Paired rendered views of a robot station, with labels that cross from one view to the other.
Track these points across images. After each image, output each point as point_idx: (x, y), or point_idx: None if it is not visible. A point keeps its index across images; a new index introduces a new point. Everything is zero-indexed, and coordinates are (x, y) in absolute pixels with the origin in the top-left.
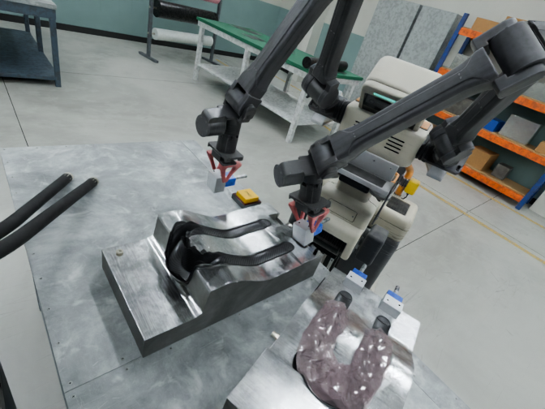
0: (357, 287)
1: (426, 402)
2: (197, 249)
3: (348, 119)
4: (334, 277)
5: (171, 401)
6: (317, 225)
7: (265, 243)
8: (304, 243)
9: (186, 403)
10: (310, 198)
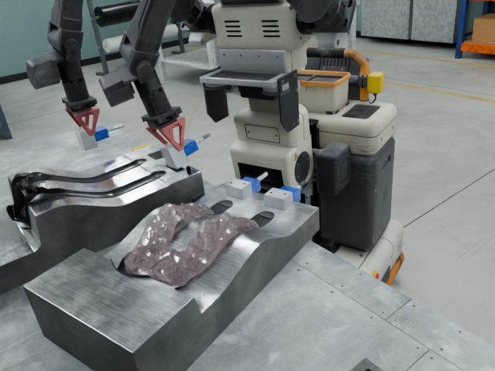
0: (238, 191)
1: (314, 283)
2: (25, 185)
3: (218, 23)
4: (217, 191)
5: (6, 324)
6: (180, 139)
7: (132, 178)
8: (175, 164)
9: (21, 324)
10: (153, 110)
